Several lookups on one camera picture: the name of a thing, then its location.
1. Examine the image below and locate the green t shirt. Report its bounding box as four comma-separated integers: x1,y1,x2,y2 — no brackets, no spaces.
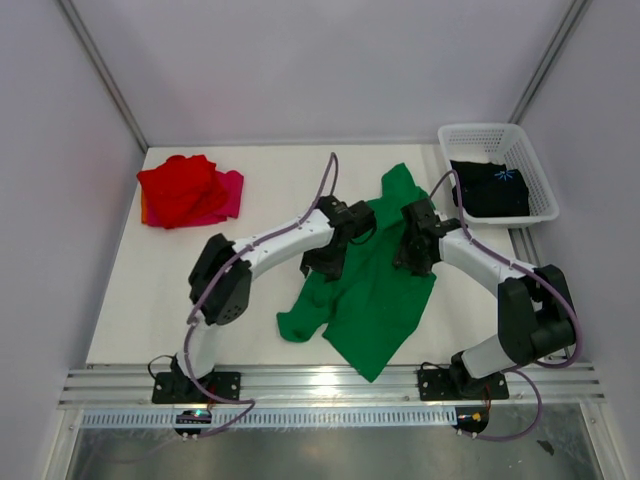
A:
277,163,436,382

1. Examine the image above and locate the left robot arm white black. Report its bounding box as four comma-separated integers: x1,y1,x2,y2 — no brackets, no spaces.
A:
171,195,377,402

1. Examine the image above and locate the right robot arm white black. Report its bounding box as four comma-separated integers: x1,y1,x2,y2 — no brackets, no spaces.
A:
393,199,580,398

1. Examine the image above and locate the black t shirt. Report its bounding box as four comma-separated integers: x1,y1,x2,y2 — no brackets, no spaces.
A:
451,161,530,218

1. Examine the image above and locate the white plastic basket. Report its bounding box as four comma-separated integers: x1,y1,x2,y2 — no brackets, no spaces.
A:
438,123,559,228

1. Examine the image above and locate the red folded t shirt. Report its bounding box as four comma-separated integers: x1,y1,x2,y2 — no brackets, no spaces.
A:
137,155,227,229

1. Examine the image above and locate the right black controller board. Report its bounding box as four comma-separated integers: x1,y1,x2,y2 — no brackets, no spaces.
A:
453,408,490,435

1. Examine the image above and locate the black controller board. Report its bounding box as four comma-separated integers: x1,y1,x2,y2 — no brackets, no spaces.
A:
453,408,490,435
173,408,212,437

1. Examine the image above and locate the orange folded t shirt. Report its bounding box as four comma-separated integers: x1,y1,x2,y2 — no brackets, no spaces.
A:
140,190,148,225

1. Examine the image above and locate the left black controller board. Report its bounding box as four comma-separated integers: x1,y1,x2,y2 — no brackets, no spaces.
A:
173,408,212,437

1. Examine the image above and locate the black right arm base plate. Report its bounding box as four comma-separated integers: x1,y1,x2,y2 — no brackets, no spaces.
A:
416,362,510,401

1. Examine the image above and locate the grey slotted cable duct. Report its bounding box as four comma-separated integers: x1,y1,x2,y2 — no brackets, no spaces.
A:
79,405,456,429

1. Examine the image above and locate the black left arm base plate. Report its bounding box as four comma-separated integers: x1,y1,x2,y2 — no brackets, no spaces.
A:
151,370,242,405

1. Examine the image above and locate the aluminium mounting rail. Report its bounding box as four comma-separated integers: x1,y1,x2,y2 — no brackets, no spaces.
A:
58,363,606,409

